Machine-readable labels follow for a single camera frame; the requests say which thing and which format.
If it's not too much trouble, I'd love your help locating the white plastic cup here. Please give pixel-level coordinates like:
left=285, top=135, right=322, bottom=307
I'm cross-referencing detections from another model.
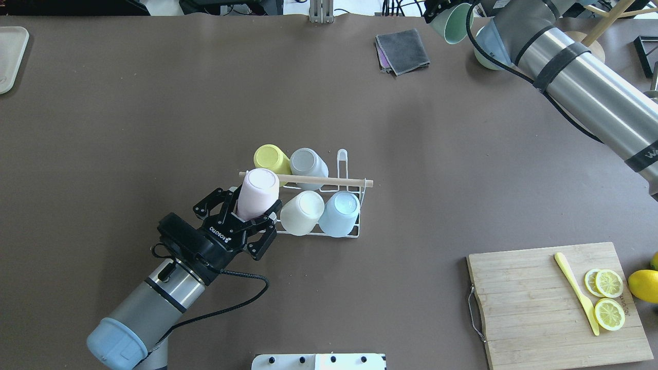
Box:
left=280, top=191, right=325, bottom=236

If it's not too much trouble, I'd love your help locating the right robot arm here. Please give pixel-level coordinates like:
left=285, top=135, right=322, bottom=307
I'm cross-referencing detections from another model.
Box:
left=423, top=1, right=657, bottom=198

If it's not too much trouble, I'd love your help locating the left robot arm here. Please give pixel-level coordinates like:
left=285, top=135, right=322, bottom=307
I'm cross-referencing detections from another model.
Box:
left=86, top=187, right=282, bottom=369

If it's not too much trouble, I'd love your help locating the grey folded cloth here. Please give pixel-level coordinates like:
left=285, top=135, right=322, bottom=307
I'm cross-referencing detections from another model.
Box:
left=375, top=28, right=430, bottom=77

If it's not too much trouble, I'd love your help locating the pink plastic cup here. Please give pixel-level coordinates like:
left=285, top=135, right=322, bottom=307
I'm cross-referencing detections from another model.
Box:
left=236, top=168, right=280, bottom=220

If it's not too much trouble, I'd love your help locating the lemon slice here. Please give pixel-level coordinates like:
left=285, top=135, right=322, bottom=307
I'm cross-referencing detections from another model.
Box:
left=594, top=298, right=626, bottom=331
left=583, top=269, right=624, bottom=299

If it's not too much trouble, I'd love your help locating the light blue plastic cup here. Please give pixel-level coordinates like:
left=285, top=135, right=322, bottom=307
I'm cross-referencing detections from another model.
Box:
left=319, top=191, right=360, bottom=237

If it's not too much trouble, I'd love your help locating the pink folded cloth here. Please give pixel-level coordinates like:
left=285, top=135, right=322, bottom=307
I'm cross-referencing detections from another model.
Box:
left=374, top=42, right=392, bottom=73

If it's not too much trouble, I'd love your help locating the green plastic cup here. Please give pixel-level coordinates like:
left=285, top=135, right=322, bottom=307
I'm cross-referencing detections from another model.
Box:
left=429, top=3, right=474, bottom=45

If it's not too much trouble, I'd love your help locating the yellow plastic knife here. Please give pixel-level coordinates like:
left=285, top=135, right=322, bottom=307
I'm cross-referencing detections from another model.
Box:
left=553, top=252, right=600, bottom=336

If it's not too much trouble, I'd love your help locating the cream plastic tray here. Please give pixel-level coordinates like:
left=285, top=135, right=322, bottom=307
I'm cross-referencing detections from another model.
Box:
left=1, top=26, right=30, bottom=94

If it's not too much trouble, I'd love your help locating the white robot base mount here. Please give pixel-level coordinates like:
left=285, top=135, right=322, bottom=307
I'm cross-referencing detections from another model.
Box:
left=251, top=352, right=387, bottom=369

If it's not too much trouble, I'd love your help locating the wooden cutting board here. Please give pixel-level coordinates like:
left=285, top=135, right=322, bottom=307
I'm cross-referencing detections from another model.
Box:
left=467, top=242, right=654, bottom=369

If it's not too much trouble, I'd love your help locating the green ceramic bowl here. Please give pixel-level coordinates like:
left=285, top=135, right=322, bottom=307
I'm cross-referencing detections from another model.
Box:
left=474, top=24, right=511, bottom=70

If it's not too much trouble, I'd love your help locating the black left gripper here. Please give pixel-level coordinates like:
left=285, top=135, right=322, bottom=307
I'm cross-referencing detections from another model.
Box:
left=157, top=188, right=283, bottom=286

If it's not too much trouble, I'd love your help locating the white wire cup holder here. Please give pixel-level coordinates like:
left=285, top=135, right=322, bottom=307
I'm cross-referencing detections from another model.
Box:
left=237, top=144, right=374, bottom=237

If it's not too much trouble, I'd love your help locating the yellow plastic cup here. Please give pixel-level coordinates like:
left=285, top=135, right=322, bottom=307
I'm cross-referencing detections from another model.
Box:
left=253, top=144, right=292, bottom=175

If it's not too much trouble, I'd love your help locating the aluminium frame post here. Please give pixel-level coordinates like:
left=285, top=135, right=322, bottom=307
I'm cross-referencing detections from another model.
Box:
left=308, top=0, right=334, bottom=24

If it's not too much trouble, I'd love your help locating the whole yellow lemon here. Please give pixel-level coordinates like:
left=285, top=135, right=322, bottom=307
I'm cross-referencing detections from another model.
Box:
left=628, top=269, right=657, bottom=304
left=649, top=252, right=658, bottom=271

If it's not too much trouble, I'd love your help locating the wooden cup tree stand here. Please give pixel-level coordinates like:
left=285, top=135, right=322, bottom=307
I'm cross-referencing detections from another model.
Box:
left=565, top=1, right=657, bottom=62

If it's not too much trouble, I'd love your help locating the grey plastic cup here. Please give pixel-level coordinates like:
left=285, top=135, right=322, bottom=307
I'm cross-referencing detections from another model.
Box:
left=290, top=147, right=328, bottom=177

